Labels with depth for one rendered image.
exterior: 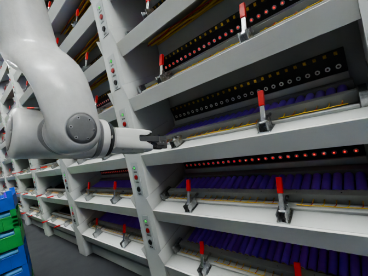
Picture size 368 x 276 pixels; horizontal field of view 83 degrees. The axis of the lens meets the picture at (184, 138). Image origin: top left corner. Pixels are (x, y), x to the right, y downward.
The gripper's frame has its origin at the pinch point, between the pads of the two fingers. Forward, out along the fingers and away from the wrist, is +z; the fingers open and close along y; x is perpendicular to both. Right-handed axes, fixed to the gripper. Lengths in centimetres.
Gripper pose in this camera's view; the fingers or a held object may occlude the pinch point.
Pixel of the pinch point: (157, 143)
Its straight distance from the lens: 57.3
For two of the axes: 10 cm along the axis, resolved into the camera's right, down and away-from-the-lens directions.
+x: -0.7, -9.9, 1.6
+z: 6.8, 0.7, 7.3
